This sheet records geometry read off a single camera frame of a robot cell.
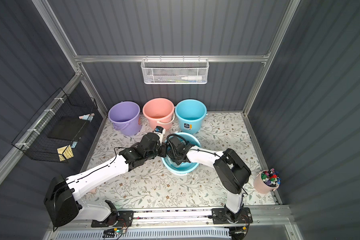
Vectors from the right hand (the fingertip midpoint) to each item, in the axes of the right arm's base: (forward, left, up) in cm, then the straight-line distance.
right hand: (167, 156), depth 89 cm
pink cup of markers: (-16, -52, +4) cm, 55 cm away
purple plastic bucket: (+27, +31, +7) cm, 42 cm away
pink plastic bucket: (+37, +9, +1) cm, 38 cm away
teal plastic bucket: (-7, -10, -3) cm, 12 cm away
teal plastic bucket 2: (+33, -14, +3) cm, 36 cm away
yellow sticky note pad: (-13, +39, +27) cm, 49 cm away
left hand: (-1, -3, +13) cm, 13 cm away
